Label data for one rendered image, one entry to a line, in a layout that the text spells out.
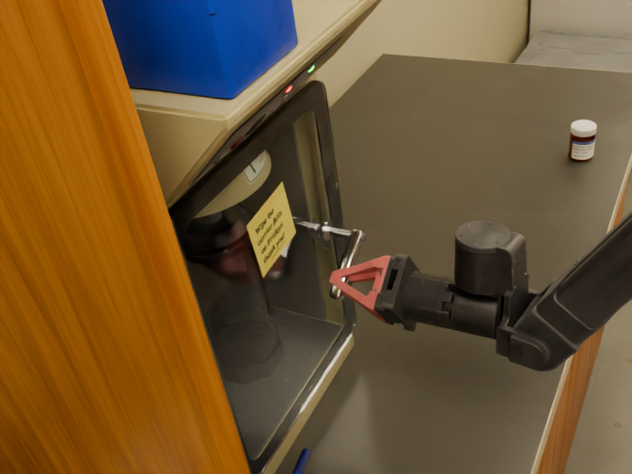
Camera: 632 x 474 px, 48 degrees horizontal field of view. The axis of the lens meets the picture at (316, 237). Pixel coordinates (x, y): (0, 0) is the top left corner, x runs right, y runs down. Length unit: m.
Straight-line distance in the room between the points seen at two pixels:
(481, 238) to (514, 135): 0.86
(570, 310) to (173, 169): 0.40
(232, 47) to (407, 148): 1.08
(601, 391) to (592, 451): 0.22
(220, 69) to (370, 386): 0.64
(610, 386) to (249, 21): 1.95
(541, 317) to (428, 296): 0.13
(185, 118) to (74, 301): 0.18
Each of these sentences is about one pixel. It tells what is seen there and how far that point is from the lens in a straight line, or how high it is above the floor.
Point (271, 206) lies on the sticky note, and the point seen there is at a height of 1.30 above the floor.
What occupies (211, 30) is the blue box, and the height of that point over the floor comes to 1.56.
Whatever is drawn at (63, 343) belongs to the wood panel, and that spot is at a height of 1.31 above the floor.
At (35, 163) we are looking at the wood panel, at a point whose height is 1.51.
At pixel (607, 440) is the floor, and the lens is 2.19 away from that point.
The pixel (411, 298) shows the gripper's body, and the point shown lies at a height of 1.19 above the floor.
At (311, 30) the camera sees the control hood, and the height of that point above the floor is 1.51.
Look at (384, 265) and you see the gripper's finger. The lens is 0.81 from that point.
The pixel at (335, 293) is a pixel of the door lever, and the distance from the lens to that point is 0.84.
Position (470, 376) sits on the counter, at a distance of 1.04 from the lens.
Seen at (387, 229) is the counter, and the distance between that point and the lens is 1.31.
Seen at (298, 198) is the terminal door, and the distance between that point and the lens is 0.80.
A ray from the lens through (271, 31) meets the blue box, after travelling 0.54.
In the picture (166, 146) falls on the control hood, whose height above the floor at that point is 1.48.
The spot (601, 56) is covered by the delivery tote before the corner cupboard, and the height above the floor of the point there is 0.33.
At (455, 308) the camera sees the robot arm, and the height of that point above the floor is 1.19.
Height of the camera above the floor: 1.72
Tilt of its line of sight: 36 degrees down
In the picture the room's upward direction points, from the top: 9 degrees counter-clockwise
